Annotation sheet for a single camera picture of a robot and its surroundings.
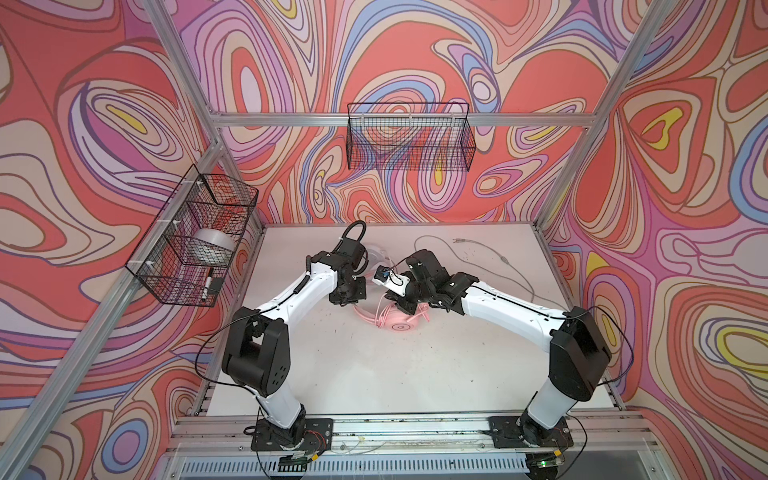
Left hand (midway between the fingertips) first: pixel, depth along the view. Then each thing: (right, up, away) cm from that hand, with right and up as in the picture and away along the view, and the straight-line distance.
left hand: (360, 295), depth 88 cm
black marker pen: (-36, +5, -16) cm, 40 cm away
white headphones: (+5, +11, +13) cm, 18 cm away
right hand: (+10, 0, -5) cm, 11 cm away
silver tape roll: (-34, +15, -18) cm, 41 cm away
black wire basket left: (-44, +27, -8) cm, 52 cm away
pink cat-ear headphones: (+9, -4, -10) cm, 14 cm away
